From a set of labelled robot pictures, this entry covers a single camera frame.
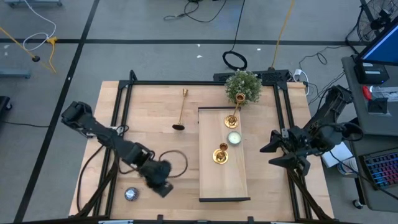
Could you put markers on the grey cart base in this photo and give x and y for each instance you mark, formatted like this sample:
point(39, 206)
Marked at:
point(34, 3)

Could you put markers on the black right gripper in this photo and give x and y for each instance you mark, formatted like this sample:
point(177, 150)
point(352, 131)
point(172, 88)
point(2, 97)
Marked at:
point(298, 141)

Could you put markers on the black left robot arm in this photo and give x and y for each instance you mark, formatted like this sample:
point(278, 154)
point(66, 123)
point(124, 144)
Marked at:
point(105, 137)

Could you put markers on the medium gold candlestick holder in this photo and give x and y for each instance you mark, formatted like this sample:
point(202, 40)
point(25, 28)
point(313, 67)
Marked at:
point(178, 127)

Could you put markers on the black caster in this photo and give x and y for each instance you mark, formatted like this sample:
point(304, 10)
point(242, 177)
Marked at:
point(4, 104)

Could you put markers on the clear plastic bottle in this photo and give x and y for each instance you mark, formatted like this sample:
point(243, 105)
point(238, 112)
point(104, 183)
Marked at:
point(385, 92)

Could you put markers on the backlit rainbow keyboard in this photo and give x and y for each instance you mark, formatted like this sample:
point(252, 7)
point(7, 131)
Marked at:
point(384, 169)

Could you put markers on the white cup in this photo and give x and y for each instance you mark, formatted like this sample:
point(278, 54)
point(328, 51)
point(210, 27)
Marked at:
point(345, 168)

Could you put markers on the white box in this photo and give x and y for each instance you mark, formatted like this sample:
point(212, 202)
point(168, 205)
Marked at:
point(339, 155)

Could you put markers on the white power adapter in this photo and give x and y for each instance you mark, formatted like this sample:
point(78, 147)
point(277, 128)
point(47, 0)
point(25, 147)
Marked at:
point(298, 73)

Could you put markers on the short gold candlestick holder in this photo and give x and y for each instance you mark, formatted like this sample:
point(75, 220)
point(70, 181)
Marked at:
point(220, 156)

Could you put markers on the tall gold candlestick holder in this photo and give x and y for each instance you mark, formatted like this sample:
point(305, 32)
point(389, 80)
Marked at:
point(231, 122)

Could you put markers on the wooden tray with black legs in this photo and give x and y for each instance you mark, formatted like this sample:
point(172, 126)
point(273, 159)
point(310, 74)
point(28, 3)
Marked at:
point(224, 180)

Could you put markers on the black perforated bar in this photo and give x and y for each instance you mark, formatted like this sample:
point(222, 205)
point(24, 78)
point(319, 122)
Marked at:
point(273, 75)

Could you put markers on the white blue leaf candle tin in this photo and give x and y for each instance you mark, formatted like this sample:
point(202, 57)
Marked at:
point(234, 138)

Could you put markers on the green potted plant black pot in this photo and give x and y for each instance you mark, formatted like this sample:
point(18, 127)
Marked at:
point(245, 81)

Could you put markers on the black vertical post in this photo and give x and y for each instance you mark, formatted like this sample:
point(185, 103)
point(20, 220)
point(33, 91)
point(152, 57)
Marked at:
point(186, 83)

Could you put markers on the yellow pole black foot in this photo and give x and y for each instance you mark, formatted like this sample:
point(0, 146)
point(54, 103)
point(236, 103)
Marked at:
point(35, 58)

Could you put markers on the small black cube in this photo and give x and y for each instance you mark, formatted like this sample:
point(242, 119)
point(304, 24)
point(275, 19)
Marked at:
point(377, 105)

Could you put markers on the grey foot bar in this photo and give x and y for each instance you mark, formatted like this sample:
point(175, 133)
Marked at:
point(14, 73)

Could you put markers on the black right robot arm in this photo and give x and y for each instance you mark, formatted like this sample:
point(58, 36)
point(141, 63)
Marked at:
point(334, 99)

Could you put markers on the grey desk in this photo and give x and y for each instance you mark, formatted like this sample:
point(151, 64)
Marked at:
point(385, 130)

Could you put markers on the black floor fan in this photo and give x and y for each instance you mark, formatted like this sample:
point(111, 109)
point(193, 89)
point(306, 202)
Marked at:
point(373, 18)

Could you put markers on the computer monitor blue screen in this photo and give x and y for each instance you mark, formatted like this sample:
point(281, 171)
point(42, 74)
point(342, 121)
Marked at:
point(384, 46)

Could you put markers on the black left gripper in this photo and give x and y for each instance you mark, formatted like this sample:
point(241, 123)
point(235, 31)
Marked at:
point(155, 172)

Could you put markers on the black printer box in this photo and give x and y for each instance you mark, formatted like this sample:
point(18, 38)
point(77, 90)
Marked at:
point(371, 73)

